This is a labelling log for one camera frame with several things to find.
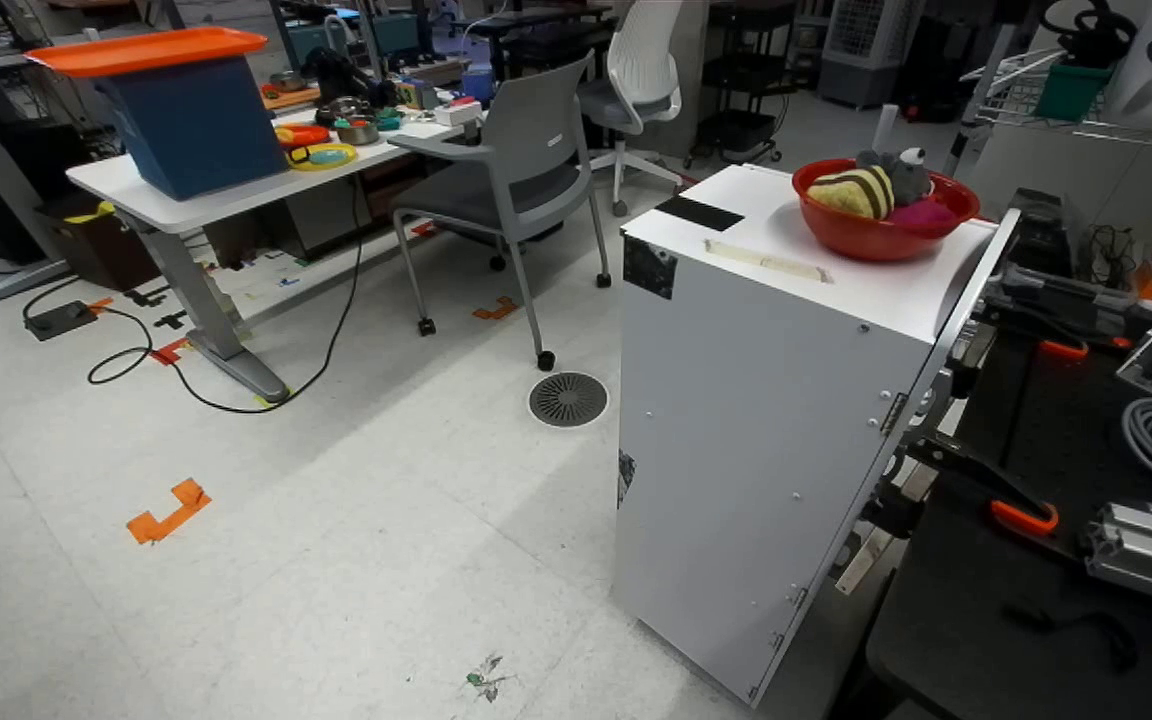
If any white toy kitchen cabinet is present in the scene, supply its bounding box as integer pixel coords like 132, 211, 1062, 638
614, 162, 1017, 705

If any white office chair background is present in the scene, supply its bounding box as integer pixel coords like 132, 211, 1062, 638
581, 0, 683, 211

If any yellow plush toy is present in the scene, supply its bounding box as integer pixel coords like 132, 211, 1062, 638
807, 162, 897, 219

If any blue storage bin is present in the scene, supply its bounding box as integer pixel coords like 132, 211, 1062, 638
29, 24, 290, 199

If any round floor drain cover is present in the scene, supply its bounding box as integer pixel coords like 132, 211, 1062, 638
530, 370, 608, 429

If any orange floor tape marker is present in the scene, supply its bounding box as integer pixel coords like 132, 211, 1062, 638
127, 478, 213, 544

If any pink toy in bowl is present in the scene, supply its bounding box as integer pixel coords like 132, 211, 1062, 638
887, 199, 960, 241

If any gray plush toy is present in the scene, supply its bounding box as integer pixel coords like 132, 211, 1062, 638
863, 148, 933, 206

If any black orange clamp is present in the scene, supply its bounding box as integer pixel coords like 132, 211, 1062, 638
988, 303, 1134, 363
909, 437, 1062, 541

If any black orange clamp far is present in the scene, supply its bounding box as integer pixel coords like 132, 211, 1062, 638
988, 303, 1134, 363

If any gray office chair right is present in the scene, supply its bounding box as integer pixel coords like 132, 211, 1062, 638
393, 57, 597, 370

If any white desk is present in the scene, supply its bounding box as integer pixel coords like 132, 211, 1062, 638
65, 110, 473, 408

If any black perforated board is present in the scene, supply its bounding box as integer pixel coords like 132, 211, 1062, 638
834, 331, 1152, 720

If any red plastic bowl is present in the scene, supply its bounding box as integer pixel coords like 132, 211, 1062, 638
792, 158, 982, 265

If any black orange clamp near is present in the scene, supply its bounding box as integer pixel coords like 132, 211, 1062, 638
909, 437, 1062, 541

